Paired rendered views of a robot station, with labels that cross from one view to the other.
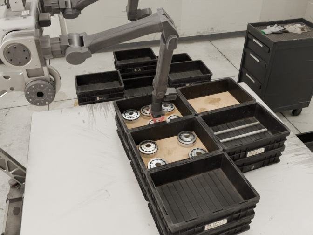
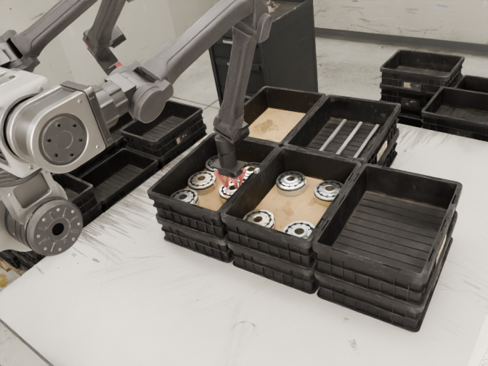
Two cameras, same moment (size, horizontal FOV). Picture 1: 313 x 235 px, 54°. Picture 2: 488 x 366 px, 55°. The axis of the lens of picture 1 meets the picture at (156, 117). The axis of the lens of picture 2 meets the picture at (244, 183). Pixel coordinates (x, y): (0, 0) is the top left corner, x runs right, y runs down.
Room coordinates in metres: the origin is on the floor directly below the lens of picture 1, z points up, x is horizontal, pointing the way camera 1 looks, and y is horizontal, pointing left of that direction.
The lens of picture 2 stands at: (0.25, 0.63, 1.82)
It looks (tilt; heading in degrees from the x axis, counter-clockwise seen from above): 37 degrees down; 329
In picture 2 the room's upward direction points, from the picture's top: 11 degrees counter-clockwise
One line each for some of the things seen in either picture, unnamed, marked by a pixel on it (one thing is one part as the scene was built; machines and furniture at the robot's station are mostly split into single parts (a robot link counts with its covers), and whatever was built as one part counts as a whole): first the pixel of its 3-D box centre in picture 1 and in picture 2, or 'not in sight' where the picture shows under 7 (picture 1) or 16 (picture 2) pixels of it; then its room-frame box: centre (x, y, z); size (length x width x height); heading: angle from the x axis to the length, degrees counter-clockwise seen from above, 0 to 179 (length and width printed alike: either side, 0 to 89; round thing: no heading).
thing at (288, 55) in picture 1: (277, 72); (266, 75); (2.70, -1.21, 0.45); 0.60 x 0.45 x 0.90; 105
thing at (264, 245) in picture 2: (173, 149); (295, 203); (1.14, -0.08, 0.87); 0.40 x 0.30 x 0.11; 110
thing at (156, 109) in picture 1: (156, 106); (227, 159); (1.36, 0.00, 0.98); 0.10 x 0.07 x 0.07; 18
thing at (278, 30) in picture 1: (273, 29); not in sight; (2.75, -1.08, 0.88); 0.25 x 0.19 x 0.03; 105
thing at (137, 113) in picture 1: (131, 114); (183, 198); (1.45, 0.15, 0.86); 0.10 x 0.10 x 0.01
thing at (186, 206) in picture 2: (153, 109); (215, 171); (1.43, 0.02, 0.92); 0.40 x 0.30 x 0.02; 110
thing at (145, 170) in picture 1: (173, 142); (293, 190); (1.14, -0.08, 0.92); 0.40 x 0.30 x 0.02; 110
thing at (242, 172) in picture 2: (156, 118); (234, 178); (1.35, 0.00, 0.91); 0.07 x 0.07 x 0.09; 18
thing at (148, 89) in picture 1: (144, 100); (123, 197); (2.41, 0.11, 0.31); 0.40 x 0.30 x 0.34; 105
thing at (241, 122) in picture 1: (241, 132); (343, 138); (1.28, -0.46, 0.87); 0.40 x 0.30 x 0.11; 110
